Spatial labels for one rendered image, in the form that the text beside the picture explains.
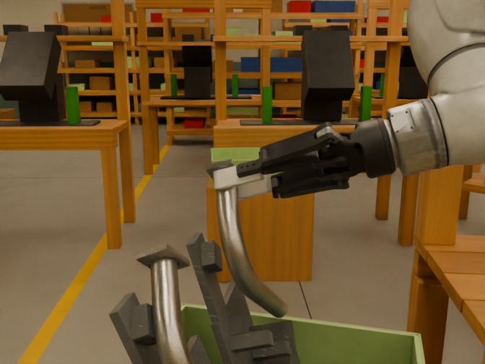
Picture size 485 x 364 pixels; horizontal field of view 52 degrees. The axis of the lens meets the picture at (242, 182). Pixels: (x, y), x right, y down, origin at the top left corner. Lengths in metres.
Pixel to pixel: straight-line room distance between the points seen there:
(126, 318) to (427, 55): 0.50
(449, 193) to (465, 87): 0.85
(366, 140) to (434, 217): 0.87
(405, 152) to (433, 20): 0.20
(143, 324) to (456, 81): 0.46
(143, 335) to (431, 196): 1.07
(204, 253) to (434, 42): 0.41
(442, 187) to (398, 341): 0.67
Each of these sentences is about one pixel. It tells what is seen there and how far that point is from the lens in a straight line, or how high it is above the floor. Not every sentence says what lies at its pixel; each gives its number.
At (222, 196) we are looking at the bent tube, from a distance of 0.67.
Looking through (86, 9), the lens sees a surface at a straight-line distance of 11.31.
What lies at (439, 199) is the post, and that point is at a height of 1.01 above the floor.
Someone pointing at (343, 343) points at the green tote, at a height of 0.93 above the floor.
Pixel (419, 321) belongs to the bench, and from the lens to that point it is 1.61.
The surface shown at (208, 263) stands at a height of 1.13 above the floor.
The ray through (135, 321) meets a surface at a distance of 0.55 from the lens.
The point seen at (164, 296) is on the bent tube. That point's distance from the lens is 0.54.
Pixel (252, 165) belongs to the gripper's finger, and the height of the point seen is 1.26.
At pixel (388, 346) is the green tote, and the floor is 0.94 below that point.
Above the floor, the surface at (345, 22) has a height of 2.03.
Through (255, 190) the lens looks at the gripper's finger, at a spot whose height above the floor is 1.22.
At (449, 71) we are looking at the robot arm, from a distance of 0.68.
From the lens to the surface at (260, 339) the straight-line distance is 0.73.
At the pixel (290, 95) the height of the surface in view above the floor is 0.77.
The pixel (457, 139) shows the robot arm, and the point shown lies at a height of 1.30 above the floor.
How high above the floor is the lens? 1.40
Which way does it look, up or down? 14 degrees down
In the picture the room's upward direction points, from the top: straight up
